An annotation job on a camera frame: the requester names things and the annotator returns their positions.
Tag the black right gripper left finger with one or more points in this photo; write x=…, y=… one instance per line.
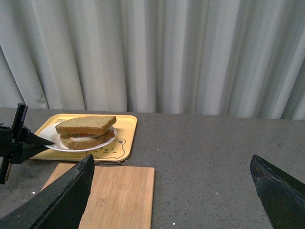
x=60, y=205

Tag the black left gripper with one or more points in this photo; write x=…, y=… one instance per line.
x=15, y=143

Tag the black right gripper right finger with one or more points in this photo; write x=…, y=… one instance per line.
x=281, y=195

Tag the white round plate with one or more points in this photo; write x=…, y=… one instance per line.
x=50, y=136

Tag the bread slice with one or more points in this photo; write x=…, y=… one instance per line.
x=99, y=139
x=93, y=125

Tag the fried egg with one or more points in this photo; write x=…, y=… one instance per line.
x=81, y=137

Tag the bamboo cutting board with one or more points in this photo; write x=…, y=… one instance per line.
x=121, y=198

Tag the yellow bear tray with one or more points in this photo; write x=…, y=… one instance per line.
x=118, y=148

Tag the grey curtain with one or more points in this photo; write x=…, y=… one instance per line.
x=241, y=58

